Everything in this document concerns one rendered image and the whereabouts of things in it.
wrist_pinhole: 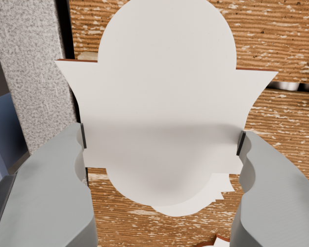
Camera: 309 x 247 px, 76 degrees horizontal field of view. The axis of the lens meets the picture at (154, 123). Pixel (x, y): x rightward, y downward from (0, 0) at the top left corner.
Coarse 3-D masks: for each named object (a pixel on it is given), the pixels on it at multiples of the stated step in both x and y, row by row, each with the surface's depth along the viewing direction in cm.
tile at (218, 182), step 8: (216, 176) 25; (224, 176) 25; (208, 184) 26; (216, 184) 25; (224, 184) 25; (200, 192) 26; (208, 192) 26; (216, 192) 26; (192, 200) 27; (200, 200) 27; (208, 200) 27; (176, 208) 27; (184, 208) 27; (192, 208) 27; (200, 208) 27
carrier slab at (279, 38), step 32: (96, 0) 20; (128, 0) 20; (224, 0) 20; (256, 0) 20; (288, 0) 20; (96, 32) 21; (256, 32) 21; (288, 32) 21; (256, 64) 22; (288, 64) 22
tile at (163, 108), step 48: (144, 0) 9; (192, 0) 9; (144, 48) 10; (192, 48) 10; (96, 96) 11; (144, 96) 11; (192, 96) 11; (240, 96) 11; (96, 144) 13; (144, 144) 13; (192, 144) 13; (144, 192) 14; (192, 192) 14
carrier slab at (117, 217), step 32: (288, 96) 24; (256, 128) 26; (288, 128) 26; (96, 192) 31; (224, 192) 31; (96, 224) 34; (128, 224) 34; (160, 224) 34; (192, 224) 34; (224, 224) 34
